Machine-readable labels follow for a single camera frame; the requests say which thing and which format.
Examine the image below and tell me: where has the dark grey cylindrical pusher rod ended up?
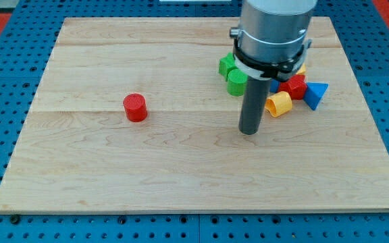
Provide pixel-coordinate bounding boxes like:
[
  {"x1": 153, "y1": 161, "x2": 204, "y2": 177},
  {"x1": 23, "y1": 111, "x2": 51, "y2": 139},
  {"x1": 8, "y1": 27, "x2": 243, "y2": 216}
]
[{"x1": 238, "y1": 76, "x2": 271, "y2": 135}]

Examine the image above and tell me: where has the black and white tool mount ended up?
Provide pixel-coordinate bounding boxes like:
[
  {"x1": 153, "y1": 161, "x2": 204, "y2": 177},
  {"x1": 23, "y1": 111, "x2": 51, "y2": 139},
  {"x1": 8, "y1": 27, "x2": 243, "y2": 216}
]
[{"x1": 233, "y1": 39, "x2": 312, "y2": 82}]

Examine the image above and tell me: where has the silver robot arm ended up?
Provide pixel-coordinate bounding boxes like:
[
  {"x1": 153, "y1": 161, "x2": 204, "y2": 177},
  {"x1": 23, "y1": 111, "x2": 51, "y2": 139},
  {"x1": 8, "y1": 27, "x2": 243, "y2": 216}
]
[{"x1": 229, "y1": 0, "x2": 317, "y2": 135}]

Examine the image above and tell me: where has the yellow block behind arm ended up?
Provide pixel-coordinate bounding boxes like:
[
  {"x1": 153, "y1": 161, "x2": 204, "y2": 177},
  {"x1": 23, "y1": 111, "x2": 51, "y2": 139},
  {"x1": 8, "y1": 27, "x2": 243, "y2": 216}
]
[{"x1": 296, "y1": 64, "x2": 307, "y2": 75}]

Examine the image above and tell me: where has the red star block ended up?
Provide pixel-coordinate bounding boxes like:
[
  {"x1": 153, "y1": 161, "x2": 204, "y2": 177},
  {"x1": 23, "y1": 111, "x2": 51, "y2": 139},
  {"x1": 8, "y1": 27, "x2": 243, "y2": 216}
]
[{"x1": 278, "y1": 74, "x2": 308, "y2": 100}]

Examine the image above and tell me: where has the green star block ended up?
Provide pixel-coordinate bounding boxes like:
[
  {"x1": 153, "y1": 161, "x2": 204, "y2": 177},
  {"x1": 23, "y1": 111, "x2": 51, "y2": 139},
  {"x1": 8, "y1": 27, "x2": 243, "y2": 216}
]
[{"x1": 218, "y1": 53, "x2": 237, "y2": 82}]

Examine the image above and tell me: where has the blue block behind rod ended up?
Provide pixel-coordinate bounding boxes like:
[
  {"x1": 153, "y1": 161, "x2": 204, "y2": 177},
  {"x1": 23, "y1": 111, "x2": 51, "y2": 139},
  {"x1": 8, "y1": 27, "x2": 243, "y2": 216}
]
[{"x1": 269, "y1": 80, "x2": 280, "y2": 93}]

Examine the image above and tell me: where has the green cylinder block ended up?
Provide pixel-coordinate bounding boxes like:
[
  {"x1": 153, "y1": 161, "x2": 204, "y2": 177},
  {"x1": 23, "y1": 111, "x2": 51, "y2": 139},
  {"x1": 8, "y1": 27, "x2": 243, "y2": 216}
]
[{"x1": 227, "y1": 69, "x2": 248, "y2": 97}]

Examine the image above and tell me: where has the yellow heart block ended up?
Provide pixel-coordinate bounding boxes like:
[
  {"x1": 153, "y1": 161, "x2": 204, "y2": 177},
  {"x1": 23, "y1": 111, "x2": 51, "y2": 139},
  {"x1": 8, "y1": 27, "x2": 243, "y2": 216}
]
[{"x1": 265, "y1": 91, "x2": 293, "y2": 117}]

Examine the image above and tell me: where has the blue triangle block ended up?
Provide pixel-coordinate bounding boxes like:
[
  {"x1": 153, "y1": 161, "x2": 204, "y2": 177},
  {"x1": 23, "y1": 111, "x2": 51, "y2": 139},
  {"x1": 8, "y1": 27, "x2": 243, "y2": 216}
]
[{"x1": 303, "y1": 82, "x2": 329, "y2": 111}]

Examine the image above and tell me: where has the red cylinder block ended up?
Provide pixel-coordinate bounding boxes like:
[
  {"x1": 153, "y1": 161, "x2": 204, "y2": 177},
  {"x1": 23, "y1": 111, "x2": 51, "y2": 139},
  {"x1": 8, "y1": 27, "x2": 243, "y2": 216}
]
[{"x1": 122, "y1": 93, "x2": 148, "y2": 122}]

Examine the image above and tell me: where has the light wooden board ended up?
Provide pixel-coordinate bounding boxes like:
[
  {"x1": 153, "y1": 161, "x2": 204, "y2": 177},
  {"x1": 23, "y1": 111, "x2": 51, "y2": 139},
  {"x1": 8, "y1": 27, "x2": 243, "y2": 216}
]
[{"x1": 0, "y1": 17, "x2": 389, "y2": 215}]

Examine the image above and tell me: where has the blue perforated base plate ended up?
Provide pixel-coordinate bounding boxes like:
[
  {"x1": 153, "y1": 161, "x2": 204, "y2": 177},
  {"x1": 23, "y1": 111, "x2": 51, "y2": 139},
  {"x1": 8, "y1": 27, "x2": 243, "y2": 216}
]
[{"x1": 0, "y1": 0, "x2": 389, "y2": 242}]

